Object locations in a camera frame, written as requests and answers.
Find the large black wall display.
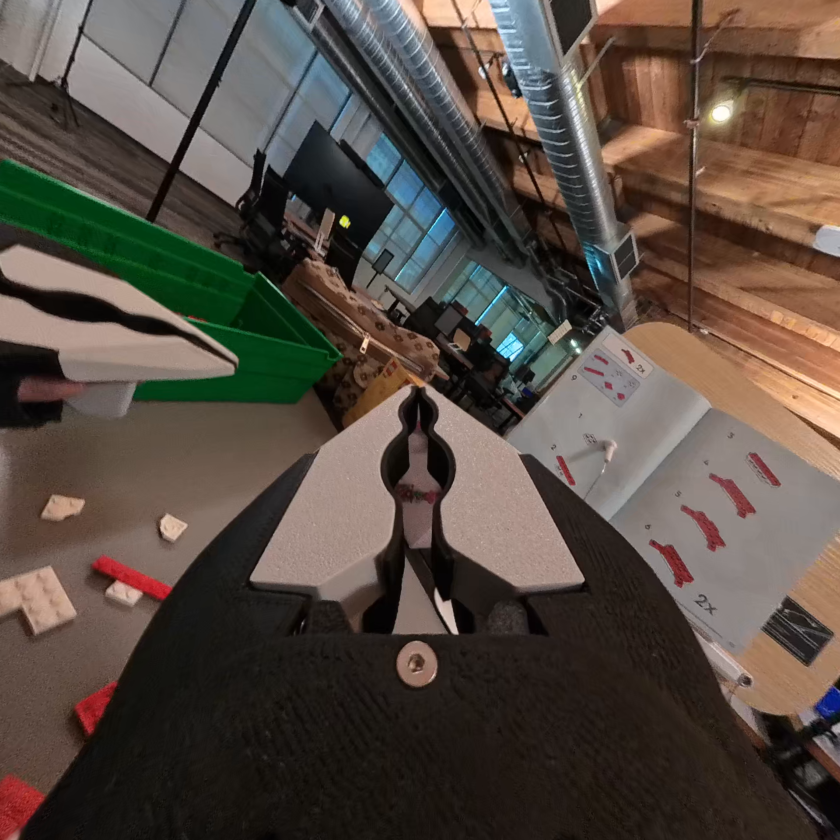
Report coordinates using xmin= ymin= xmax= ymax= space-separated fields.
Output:
xmin=281 ymin=120 xmax=396 ymax=253

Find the lego set box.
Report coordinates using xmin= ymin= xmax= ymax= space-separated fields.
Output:
xmin=343 ymin=357 xmax=427 ymax=429

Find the lego instruction booklet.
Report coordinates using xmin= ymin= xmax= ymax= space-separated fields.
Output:
xmin=505 ymin=326 xmax=824 ymax=654

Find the green plastic bin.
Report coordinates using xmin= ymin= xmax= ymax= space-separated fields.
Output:
xmin=0 ymin=217 xmax=332 ymax=406
xmin=0 ymin=159 xmax=343 ymax=362

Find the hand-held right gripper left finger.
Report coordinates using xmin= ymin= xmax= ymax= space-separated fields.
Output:
xmin=249 ymin=386 xmax=421 ymax=632

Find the red lego plate assembly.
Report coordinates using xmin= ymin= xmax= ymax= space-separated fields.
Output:
xmin=0 ymin=680 xmax=119 ymax=836

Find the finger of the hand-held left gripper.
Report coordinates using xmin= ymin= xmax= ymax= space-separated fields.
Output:
xmin=0 ymin=244 xmax=231 ymax=355
xmin=0 ymin=289 xmax=237 ymax=383

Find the brown patterned bag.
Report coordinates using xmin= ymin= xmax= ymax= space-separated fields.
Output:
xmin=282 ymin=258 xmax=442 ymax=416

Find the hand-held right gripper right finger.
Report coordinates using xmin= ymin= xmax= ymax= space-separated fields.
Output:
xmin=419 ymin=386 xmax=585 ymax=632

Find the black office chair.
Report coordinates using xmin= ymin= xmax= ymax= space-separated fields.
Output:
xmin=215 ymin=150 xmax=290 ymax=263

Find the black stand pole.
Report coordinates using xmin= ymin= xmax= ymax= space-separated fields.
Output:
xmin=146 ymin=0 xmax=258 ymax=224

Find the white corner lego plate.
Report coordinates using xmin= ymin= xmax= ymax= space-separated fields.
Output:
xmin=0 ymin=565 xmax=78 ymax=637

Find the silver ventilation duct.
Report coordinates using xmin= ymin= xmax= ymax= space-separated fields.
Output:
xmin=325 ymin=0 xmax=526 ymax=263
xmin=489 ymin=0 xmax=643 ymax=316

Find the long red lego plate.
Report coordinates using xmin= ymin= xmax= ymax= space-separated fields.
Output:
xmin=91 ymin=554 xmax=173 ymax=602

